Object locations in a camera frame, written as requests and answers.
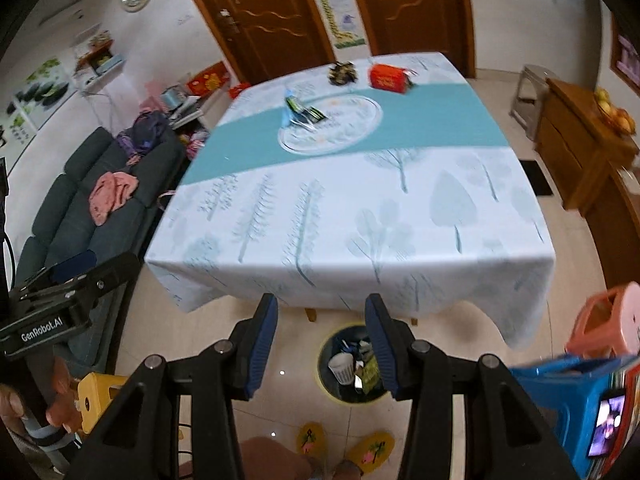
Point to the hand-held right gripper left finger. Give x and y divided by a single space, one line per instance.
262 345

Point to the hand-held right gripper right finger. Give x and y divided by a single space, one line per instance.
380 345

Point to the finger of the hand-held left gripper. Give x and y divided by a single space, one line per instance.
75 264
107 277

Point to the black trash bin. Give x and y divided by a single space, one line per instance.
324 347

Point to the person's left hand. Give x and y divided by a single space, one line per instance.
65 395

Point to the dark grey sofa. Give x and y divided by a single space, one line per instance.
70 220

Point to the pink cloth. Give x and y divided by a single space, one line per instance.
112 195

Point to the yellow plastic stool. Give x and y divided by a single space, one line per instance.
97 400

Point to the yellow slipper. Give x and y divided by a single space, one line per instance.
310 440
372 447

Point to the person's leg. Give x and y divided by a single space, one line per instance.
275 460

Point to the leaf printed tablecloth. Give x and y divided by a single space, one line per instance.
350 210

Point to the purple clothes pile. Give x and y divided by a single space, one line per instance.
142 135

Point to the blue plastic stool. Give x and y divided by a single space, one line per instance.
550 390

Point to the light blue roll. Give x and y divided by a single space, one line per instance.
171 96

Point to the red gift box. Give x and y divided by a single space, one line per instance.
207 80

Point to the round white floral turntable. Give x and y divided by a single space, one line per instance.
345 125

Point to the black doormat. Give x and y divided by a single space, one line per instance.
537 177

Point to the pink plastic stool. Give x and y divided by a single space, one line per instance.
610 320

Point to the green black small packet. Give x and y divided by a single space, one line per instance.
312 112

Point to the smartphone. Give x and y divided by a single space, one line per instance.
607 422

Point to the wooden cabinet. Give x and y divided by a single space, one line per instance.
565 135
615 230

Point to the red tissue packet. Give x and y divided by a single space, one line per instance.
387 79

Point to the black gold wrapper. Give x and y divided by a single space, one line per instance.
342 72

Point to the grey plastic stool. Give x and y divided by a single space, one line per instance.
530 95

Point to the brown door with stickers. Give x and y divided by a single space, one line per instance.
270 25

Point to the pile of yellow fruit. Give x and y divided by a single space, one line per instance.
615 112

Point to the plain brown wooden door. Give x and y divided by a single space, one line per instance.
410 15

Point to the giraffe height chart poster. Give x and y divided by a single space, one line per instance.
340 15

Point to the green photo wall poster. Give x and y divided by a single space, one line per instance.
40 90

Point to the wall shelf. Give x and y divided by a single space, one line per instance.
100 62

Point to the framed wall picture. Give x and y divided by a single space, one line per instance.
627 55

